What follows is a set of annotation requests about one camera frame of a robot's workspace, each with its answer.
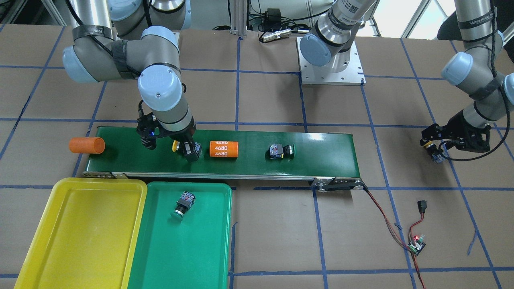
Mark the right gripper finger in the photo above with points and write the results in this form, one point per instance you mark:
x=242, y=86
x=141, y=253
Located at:
x=148, y=141
x=192, y=157

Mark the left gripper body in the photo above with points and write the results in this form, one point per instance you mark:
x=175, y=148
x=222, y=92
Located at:
x=469, y=127

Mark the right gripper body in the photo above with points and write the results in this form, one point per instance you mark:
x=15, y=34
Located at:
x=185, y=137

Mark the yellow push button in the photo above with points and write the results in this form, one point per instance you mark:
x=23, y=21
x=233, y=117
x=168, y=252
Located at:
x=434, y=152
x=184, y=149

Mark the orange cylinder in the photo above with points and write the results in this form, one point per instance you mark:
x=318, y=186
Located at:
x=87, y=145
x=224, y=149

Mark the green push button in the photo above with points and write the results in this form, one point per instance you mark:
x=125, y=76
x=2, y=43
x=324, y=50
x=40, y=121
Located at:
x=280, y=151
x=183, y=205

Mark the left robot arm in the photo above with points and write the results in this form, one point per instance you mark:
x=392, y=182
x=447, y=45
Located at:
x=472, y=71

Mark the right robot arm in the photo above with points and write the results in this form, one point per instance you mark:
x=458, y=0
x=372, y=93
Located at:
x=135, y=40

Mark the green tray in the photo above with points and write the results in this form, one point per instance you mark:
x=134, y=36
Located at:
x=191, y=253

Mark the yellow tray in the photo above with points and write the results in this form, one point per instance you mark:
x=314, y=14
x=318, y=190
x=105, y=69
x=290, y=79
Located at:
x=87, y=236

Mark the small controller circuit board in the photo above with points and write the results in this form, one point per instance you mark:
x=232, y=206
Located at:
x=417, y=244

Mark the green conveyor belt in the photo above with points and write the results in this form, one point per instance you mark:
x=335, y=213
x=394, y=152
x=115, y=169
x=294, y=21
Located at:
x=327, y=161

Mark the black rocker switch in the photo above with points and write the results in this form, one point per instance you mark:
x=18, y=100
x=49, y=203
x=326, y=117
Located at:
x=422, y=205

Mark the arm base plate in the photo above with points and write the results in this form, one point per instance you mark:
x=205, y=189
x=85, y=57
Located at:
x=343, y=69

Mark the aluminium frame post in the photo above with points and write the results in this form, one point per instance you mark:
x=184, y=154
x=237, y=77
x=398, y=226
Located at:
x=238, y=17

